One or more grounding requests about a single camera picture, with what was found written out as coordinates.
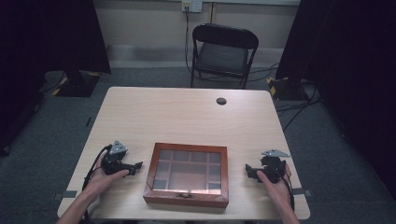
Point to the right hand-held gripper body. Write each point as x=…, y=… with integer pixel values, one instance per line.
x=274, y=169

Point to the black tape strip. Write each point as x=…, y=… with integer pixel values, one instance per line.
x=66, y=194
x=302, y=192

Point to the person's right hand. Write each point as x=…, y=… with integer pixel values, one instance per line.
x=280, y=191

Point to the person's left hand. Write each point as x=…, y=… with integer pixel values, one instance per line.
x=99, y=183

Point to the white wall socket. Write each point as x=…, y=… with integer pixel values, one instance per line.
x=191, y=5

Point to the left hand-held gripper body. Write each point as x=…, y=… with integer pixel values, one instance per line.
x=112, y=165

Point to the dark curtain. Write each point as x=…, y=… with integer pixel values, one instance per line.
x=351, y=62

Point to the wooden box with glass lid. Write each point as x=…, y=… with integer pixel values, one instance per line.
x=186, y=174

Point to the black stand base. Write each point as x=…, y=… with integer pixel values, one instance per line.
x=288, y=88
x=77, y=84

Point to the black folding chair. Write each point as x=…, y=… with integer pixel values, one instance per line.
x=222, y=56

